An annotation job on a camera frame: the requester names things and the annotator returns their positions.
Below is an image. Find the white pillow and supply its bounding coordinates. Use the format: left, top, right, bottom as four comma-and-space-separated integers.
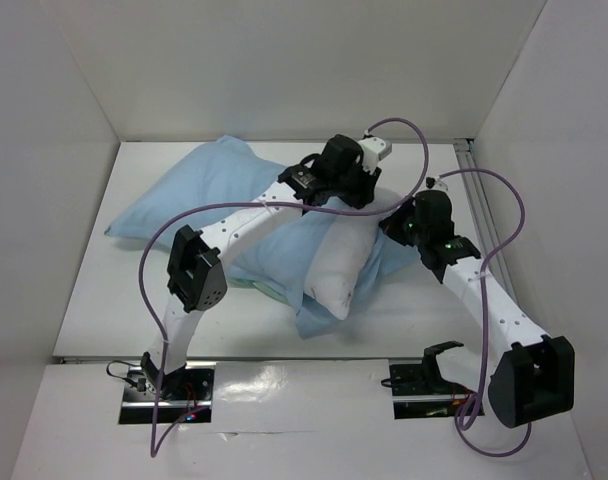
304, 188, 417, 324

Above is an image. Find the light blue pillowcase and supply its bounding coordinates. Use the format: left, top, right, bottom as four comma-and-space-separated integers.
103, 133, 425, 341

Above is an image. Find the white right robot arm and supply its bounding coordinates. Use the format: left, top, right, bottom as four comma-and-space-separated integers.
380, 190, 575, 428

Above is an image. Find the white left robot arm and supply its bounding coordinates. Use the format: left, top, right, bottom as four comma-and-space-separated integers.
141, 134, 392, 399

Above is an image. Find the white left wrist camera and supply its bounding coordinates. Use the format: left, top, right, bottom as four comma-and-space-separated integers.
358, 136, 392, 172

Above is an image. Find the aluminium side rail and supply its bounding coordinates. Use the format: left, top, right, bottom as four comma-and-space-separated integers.
453, 138, 516, 300

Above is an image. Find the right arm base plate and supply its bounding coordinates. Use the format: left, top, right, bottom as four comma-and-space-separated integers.
380, 363, 472, 420

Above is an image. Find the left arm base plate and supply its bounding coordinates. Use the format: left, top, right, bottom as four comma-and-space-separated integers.
116, 361, 215, 425

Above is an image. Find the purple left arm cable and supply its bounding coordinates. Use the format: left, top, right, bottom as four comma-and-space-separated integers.
137, 117, 431, 459

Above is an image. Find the aluminium table edge rail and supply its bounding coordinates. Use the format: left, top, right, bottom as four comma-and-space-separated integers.
52, 354, 423, 364

